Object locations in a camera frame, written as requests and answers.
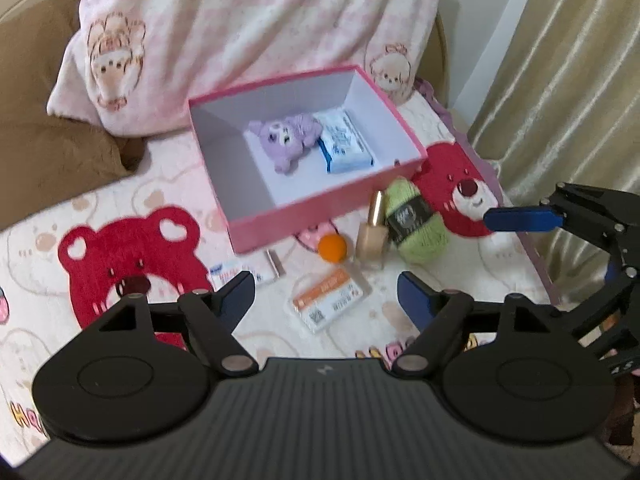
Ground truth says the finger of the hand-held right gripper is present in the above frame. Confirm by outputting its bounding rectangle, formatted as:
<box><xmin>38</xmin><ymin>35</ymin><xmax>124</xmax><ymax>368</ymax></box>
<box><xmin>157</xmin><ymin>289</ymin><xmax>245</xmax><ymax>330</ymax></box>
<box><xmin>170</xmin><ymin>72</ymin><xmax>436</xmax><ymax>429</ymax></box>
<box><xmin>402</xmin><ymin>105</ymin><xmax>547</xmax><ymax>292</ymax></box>
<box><xmin>483</xmin><ymin>182</ymin><xmax>640</xmax><ymax>263</ymax></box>
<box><xmin>565</xmin><ymin>257</ymin><xmax>640</xmax><ymax>358</ymax></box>

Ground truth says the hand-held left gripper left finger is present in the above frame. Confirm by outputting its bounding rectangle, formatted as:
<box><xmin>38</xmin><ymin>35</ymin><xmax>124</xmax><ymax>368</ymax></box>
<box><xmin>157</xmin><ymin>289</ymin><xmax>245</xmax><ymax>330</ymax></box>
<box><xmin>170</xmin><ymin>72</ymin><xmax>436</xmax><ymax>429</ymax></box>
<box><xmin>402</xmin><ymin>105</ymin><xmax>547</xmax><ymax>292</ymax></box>
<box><xmin>82</xmin><ymin>270</ymin><xmax>261</xmax><ymax>376</ymax></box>

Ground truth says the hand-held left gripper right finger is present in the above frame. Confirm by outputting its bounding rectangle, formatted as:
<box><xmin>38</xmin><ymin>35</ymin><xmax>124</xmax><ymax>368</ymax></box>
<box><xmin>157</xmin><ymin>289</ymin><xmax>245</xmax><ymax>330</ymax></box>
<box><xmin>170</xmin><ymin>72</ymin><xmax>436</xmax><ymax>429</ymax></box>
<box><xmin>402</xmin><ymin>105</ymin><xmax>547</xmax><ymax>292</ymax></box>
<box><xmin>390</xmin><ymin>270</ymin><xmax>581</xmax><ymax>376</ymax></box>

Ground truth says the green yarn ball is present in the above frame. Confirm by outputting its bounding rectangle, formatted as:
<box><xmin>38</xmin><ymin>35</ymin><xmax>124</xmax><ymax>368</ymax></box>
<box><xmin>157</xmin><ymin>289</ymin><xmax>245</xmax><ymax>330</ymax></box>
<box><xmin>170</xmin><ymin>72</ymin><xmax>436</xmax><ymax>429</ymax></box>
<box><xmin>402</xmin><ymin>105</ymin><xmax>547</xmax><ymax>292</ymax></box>
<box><xmin>382</xmin><ymin>176</ymin><xmax>451</xmax><ymax>265</ymax></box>

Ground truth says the beige foundation bottle gold cap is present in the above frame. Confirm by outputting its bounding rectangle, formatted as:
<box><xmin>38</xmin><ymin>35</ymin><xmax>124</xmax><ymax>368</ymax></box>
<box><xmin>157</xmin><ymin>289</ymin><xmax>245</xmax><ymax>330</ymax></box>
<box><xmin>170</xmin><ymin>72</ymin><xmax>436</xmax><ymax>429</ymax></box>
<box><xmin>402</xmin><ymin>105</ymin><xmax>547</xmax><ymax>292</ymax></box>
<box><xmin>355</xmin><ymin>190</ymin><xmax>390</xmax><ymax>270</ymax></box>

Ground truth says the pink cardboard box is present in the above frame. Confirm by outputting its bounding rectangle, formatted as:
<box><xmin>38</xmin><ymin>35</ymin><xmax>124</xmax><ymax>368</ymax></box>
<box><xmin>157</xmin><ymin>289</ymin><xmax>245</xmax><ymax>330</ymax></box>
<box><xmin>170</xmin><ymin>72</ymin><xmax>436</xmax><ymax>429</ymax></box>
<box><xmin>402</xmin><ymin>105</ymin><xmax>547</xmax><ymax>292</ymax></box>
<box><xmin>187</xmin><ymin>64</ymin><xmax>428</xmax><ymax>255</ymax></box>

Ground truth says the small white packet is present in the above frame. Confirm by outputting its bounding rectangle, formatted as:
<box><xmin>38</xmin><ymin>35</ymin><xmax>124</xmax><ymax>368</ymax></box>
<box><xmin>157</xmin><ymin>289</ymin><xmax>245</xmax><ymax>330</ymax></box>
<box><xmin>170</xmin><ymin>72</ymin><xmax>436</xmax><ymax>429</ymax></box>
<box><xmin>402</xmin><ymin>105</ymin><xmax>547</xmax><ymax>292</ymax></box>
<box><xmin>209</xmin><ymin>249</ymin><xmax>287</xmax><ymax>288</ymax></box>

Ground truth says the orange white packet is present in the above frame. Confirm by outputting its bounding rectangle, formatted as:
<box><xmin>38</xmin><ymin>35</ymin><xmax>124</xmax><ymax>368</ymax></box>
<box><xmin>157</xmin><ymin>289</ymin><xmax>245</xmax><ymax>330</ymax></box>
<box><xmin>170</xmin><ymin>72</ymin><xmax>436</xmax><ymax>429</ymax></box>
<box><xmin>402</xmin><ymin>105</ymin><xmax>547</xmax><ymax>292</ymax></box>
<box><xmin>290</xmin><ymin>266</ymin><xmax>373</xmax><ymax>335</ymax></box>

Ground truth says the small orange ball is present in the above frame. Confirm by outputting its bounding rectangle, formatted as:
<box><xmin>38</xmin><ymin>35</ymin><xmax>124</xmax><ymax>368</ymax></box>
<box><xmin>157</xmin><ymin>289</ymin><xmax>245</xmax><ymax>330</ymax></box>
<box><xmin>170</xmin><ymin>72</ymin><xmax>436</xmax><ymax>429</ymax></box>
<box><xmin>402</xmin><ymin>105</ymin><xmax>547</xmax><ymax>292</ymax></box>
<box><xmin>318</xmin><ymin>234</ymin><xmax>348</xmax><ymax>264</ymax></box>

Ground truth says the beige curtain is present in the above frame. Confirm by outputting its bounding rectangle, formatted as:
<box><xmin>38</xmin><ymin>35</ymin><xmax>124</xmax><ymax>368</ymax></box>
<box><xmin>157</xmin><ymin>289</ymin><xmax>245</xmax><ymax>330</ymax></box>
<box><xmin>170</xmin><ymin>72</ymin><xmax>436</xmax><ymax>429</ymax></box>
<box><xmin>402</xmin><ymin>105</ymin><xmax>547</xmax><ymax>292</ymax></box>
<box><xmin>467</xmin><ymin>0</ymin><xmax>640</xmax><ymax>311</ymax></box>

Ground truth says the purple plush toy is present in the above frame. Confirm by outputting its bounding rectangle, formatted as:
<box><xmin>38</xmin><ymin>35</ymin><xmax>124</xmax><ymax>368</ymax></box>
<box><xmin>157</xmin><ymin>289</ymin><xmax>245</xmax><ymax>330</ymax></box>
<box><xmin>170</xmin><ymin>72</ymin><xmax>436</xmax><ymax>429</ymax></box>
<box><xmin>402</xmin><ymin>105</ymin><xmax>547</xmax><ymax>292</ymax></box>
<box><xmin>248</xmin><ymin>112</ymin><xmax>325</xmax><ymax>176</ymax></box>

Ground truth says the blue white tissue pack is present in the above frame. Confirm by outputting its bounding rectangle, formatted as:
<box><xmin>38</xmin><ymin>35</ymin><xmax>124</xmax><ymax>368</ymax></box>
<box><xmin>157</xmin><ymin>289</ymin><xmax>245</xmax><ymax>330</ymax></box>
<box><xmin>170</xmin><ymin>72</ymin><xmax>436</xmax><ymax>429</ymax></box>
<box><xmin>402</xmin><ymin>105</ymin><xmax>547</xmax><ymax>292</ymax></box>
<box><xmin>314</xmin><ymin>109</ymin><xmax>376</xmax><ymax>175</ymax></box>

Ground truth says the beige bed headboard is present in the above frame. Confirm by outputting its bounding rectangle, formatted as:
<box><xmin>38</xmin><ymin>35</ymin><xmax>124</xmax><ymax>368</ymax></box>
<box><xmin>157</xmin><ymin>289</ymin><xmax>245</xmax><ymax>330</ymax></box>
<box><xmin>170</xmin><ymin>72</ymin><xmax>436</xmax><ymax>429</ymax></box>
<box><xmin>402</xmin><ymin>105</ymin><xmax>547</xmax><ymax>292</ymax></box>
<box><xmin>432</xmin><ymin>7</ymin><xmax>451</xmax><ymax>111</ymax></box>

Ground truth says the brown cushion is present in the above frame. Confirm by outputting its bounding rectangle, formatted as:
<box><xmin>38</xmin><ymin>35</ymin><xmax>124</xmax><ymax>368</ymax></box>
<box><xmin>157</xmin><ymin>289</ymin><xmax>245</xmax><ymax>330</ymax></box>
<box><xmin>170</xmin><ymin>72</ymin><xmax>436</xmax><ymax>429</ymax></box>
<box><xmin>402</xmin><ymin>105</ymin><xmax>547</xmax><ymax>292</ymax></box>
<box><xmin>0</xmin><ymin>0</ymin><xmax>148</xmax><ymax>231</ymax></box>

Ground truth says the pink printed pillow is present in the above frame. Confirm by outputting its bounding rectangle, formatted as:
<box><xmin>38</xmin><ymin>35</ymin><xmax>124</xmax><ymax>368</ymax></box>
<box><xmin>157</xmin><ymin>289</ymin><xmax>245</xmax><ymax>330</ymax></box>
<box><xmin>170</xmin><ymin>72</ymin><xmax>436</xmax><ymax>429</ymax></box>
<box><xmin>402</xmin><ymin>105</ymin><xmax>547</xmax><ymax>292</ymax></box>
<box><xmin>47</xmin><ymin>0</ymin><xmax>453</xmax><ymax>138</ymax></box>

